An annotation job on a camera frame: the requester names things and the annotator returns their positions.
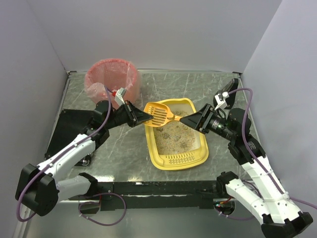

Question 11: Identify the orange litter scoop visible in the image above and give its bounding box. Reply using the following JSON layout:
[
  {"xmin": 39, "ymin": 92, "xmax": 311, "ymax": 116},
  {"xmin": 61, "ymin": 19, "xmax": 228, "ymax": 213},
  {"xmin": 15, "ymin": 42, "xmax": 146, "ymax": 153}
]
[{"xmin": 144, "ymin": 102, "xmax": 182, "ymax": 127}]

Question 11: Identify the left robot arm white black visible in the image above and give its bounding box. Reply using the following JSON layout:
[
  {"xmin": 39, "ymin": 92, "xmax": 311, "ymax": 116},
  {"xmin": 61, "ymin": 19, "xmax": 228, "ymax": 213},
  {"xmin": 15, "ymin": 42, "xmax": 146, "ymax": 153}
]
[{"xmin": 15, "ymin": 101, "xmax": 153, "ymax": 216}]

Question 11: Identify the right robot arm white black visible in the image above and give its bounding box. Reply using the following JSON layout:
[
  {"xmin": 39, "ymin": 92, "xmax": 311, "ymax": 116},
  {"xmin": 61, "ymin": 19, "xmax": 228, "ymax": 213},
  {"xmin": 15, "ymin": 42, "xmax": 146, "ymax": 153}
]
[{"xmin": 180, "ymin": 104, "xmax": 313, "ymax": 238}]

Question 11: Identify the yellow litter box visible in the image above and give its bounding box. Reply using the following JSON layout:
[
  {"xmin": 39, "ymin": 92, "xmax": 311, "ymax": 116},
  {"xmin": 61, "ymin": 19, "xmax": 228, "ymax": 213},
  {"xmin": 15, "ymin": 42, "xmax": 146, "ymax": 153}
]
[{"xmin": 144, "ymin": 97, "xmax": 210, "ymax": 172}]

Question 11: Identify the pink lined waste basket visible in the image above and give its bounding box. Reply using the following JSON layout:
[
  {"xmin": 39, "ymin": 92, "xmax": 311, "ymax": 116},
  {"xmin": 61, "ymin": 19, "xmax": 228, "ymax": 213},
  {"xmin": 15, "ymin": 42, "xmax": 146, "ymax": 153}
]
[{"xmin": 84, "ymin": 59, "xmax": 141, "ymax": 109}]

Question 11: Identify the black triangular scoop holder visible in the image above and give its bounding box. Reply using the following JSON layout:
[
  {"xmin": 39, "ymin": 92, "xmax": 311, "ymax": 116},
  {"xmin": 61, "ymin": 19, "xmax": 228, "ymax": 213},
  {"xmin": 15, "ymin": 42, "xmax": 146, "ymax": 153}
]
[{"xmin": 213, "ymin": 78, "xmax": 239, "ymax": 110}]

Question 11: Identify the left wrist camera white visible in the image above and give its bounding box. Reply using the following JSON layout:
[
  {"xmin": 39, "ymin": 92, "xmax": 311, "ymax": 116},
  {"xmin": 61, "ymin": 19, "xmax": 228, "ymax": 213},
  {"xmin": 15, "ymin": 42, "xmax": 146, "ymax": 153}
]
[{"xmin": 114, "ymin": 87, "xmax": 126, "ymax": 106}]

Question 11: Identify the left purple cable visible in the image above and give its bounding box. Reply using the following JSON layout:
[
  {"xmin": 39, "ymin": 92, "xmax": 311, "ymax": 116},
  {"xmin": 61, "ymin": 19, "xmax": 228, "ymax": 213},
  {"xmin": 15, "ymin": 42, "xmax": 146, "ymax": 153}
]
[{"xmin": 16, "ymin": 85, "xmax": 116, "ymax": 223}]

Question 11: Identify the purple cable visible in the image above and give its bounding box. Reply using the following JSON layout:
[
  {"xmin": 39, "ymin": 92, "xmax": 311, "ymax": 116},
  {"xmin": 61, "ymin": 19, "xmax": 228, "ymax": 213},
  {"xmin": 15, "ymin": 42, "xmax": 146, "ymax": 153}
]
[
  {"xmin": 227, "ymin": 88, "xmax": 317, "ymax": 210},
  {"xmin": 16, "ymin": 85, "xmax": 116, "ymax": 223}
]

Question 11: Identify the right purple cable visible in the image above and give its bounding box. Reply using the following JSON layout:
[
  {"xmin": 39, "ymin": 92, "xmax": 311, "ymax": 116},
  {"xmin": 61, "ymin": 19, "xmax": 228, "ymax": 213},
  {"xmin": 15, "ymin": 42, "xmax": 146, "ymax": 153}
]
[{"xmin": 227, "ymin": 88, "xmax": 317, "ymax": 210}]

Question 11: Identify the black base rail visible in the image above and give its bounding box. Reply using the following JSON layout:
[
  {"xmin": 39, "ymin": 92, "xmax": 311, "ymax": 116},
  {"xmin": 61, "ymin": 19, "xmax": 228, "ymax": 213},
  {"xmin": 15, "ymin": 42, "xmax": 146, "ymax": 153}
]
[{"xmin": 70, "ymin": 180, "xmax": 229, "ymax": 211}]

